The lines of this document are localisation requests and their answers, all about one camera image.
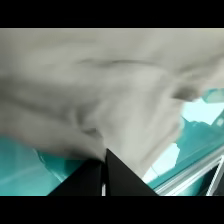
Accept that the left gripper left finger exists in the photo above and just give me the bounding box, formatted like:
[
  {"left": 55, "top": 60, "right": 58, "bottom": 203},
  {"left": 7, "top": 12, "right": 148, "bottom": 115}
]
[{"left": 47, "top": 158, "right": 104, "bottom": 197}]

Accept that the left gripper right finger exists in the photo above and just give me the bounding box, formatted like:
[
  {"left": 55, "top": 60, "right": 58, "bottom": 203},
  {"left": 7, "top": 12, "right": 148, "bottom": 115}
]
[{"left": 105, "top": 148, "right": 160, "bottom": 197}]

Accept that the beige garment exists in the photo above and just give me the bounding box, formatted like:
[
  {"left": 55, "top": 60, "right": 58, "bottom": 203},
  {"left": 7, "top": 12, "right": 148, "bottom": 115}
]
[{"left": 0, "top": 28, "right": 224, "bottom": 179}]

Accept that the silver frame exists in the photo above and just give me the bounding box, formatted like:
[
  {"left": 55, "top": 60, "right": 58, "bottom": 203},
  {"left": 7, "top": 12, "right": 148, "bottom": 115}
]
[{"left": 153, "top": 144, "right": 224, "bottom": 197}]

